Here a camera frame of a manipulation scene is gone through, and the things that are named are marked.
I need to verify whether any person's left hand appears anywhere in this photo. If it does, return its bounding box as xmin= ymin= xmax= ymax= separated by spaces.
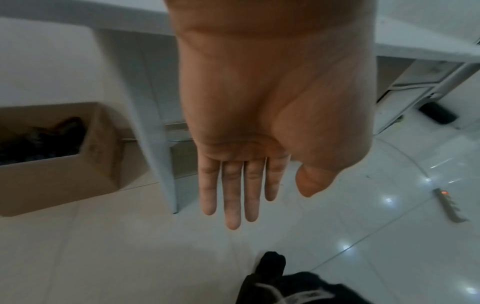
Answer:
xmin=170 ymin=26 xmax=378 ymax=231

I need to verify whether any black garbage bag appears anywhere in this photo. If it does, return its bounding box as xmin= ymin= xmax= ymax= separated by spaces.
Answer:
xmin=0 ymin=116 xmax=90 ymax=167

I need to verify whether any person's left forearm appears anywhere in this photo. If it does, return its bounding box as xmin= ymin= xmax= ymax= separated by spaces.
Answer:
xmin=162 ymin=0 xmax=378 ymax=32

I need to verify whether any white table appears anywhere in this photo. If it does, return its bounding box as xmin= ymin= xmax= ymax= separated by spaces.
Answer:
xmin=0 ymin=0 xmax=480 ymax=215

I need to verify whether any black flat box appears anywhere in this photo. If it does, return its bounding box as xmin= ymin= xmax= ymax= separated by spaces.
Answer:
xmin=418 ymin=101 xmax=459 ymax=125

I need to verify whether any brown cardboard box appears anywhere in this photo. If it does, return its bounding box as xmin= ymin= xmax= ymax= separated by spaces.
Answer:
xmin=0 ymin=101 xmax=152 ymax=218

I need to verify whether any white power strip red switch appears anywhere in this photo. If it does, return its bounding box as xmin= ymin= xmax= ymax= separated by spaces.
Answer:
xmin=433 ymin=187 xmax=469 ymax=223

